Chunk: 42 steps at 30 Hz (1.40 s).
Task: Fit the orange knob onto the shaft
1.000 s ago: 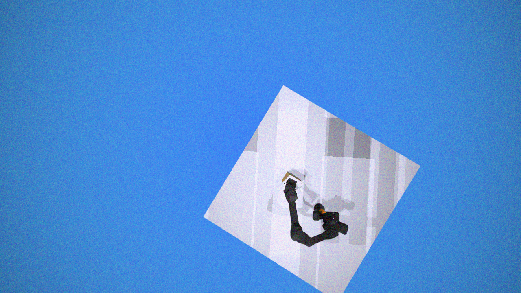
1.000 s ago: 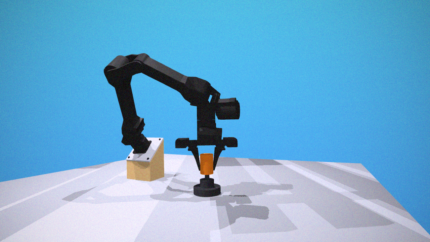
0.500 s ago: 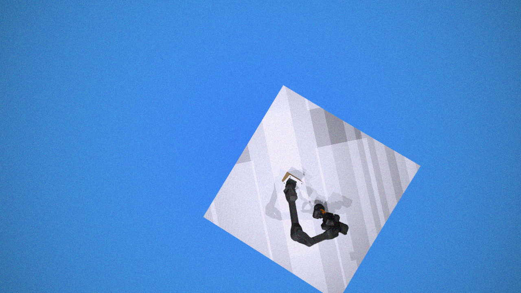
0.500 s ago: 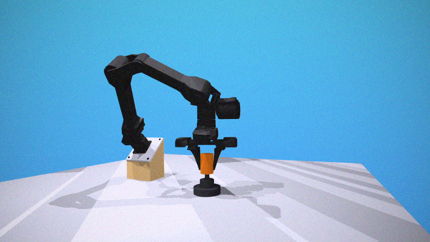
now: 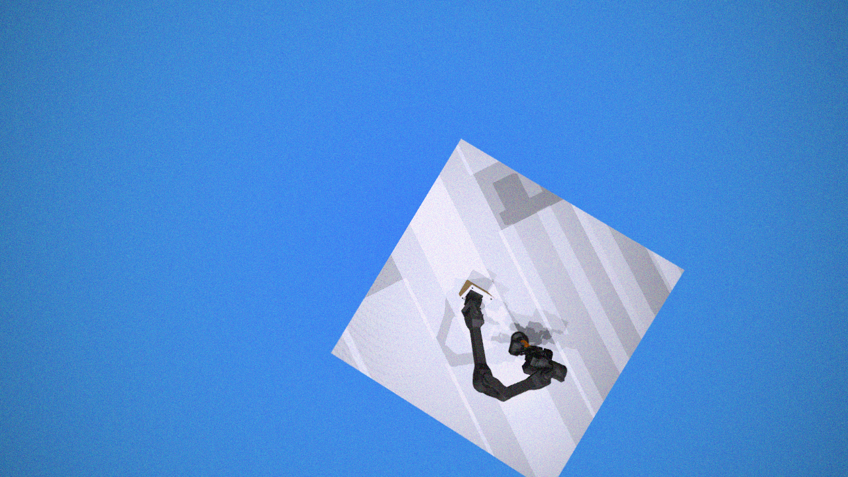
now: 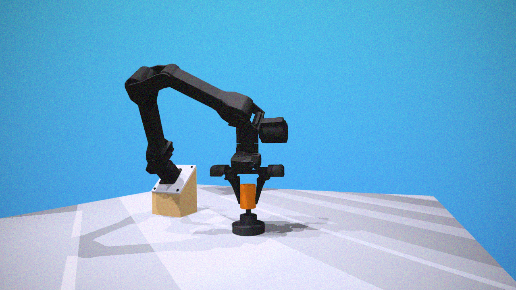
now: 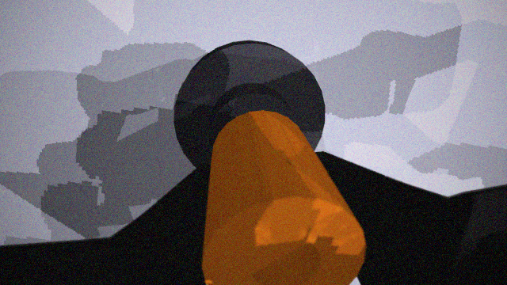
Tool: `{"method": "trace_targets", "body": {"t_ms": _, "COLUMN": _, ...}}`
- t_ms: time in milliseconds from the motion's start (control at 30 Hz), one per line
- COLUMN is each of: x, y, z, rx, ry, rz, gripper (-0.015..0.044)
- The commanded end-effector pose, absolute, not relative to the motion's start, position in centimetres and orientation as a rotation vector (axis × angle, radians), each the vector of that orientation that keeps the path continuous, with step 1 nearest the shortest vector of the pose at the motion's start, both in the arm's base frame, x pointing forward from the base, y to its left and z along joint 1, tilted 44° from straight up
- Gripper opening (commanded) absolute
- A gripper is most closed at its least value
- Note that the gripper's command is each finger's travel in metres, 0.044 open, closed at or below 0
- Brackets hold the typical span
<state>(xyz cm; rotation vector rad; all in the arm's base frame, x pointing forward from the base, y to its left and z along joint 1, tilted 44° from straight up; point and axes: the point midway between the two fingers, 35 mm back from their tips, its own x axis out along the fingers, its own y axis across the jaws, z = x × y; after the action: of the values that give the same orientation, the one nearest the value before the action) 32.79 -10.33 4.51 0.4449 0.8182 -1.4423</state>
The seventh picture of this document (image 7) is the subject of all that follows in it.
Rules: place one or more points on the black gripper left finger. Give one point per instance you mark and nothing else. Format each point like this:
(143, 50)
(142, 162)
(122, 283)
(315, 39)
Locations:
(163, 246)

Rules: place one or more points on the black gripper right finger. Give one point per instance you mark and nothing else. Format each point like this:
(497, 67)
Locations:
(414, 236)

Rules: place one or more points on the orange cylinder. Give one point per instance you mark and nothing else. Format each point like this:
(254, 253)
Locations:
(275, 216)

